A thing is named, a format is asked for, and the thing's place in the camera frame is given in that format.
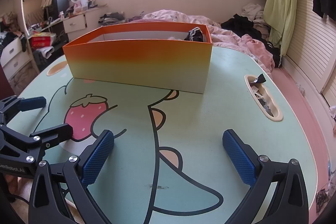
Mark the striped clothes heap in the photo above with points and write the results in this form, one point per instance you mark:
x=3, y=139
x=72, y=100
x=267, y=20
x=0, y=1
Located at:
x=111, y=18

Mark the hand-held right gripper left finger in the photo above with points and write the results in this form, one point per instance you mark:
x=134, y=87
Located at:
x=97, y=158

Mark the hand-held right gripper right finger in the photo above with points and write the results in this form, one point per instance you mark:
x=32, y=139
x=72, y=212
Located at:
x=239, y=158

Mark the light green hanging cloth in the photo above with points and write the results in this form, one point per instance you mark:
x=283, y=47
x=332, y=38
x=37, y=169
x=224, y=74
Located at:
x=281, y=3

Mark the black candy wrapper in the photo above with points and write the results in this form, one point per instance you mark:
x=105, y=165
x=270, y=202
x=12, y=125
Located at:
x=260, y=79

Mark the white drawer nightstand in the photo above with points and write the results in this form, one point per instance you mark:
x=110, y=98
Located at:
x=74, y=24

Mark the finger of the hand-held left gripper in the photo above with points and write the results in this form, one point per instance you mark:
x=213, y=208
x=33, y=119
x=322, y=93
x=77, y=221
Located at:
x=56, y=133
x=31, y=103

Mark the white cup with straw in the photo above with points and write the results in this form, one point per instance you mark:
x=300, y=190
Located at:
x=84, y=1

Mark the pink printed quilt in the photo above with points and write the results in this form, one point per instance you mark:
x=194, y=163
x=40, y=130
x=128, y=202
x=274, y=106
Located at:
x=231, y=37

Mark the white drawer unit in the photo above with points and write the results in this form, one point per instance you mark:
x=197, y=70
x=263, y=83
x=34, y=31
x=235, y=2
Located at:
x=13, y=58

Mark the black clothes pile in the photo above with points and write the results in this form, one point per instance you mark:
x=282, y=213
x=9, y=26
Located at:
x=241, y=24

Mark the white clothes pile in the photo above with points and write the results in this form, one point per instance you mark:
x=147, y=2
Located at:
x=253, y=12

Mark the red tissue packet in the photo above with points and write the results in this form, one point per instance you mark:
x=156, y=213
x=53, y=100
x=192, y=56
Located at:
x=42, y=40

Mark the orange cardboard box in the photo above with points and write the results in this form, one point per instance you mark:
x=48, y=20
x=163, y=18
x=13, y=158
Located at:
x=131, y=61

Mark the black lace trimmed pouch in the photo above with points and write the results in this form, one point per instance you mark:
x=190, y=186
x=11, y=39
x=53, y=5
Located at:
x=194, y=35

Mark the crumpled wrappers in table slot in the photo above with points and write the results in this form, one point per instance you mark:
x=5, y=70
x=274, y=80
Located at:
x=262, y=100

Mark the green cartoon print desktop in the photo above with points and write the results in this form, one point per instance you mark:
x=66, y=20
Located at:
x=210, y=121

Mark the black garment with white stripes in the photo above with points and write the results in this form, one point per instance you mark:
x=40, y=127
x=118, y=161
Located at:
x=274, y=54

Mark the black box on side desk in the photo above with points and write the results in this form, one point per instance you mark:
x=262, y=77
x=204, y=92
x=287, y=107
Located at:
x=62, y=6

